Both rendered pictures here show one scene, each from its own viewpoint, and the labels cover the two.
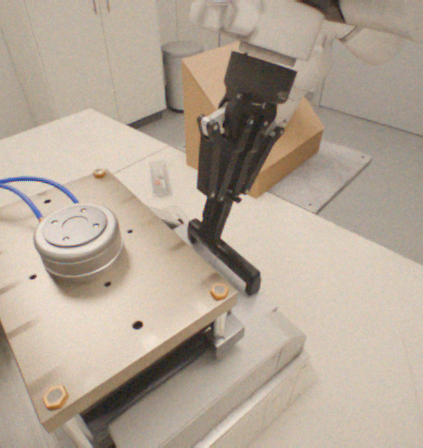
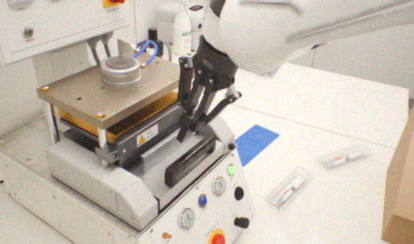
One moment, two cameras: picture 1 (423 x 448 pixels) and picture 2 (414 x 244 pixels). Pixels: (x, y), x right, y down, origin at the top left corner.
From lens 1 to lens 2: 0.63 m
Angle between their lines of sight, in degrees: 56
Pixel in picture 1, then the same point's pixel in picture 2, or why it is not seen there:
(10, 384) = not seen: hidden behind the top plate
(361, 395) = not seen: outside the picture
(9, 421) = not seen: hidden behind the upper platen
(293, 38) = (208, 29)
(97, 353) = (64, 93)
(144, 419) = (68, 147)
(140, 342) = (69, 100)
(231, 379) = (90, 171)
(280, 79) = (205, 52)
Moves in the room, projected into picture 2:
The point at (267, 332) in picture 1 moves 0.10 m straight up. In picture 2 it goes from (124, 182) to (120, 137)
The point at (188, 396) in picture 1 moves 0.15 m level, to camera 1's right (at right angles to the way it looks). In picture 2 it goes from (80, 158) to (82, 215)
